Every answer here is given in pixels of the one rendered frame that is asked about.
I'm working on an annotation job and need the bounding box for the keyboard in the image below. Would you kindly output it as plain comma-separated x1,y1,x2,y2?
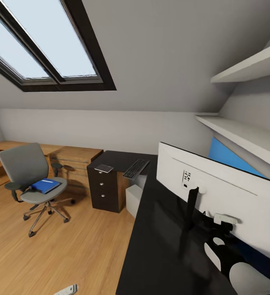
122,159,149,181

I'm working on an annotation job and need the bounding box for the folder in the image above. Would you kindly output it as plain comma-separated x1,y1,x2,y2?
29,178,59,194

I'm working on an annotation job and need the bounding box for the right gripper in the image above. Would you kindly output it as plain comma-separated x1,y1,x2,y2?
201,211,233,234

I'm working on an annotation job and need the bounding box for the monitor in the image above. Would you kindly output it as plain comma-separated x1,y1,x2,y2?
157,142,270,258

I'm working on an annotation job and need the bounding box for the notebook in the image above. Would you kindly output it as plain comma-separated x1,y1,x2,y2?
95,164,113,172

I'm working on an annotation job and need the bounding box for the swivel chair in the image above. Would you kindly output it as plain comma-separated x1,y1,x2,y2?
0,143,75,237

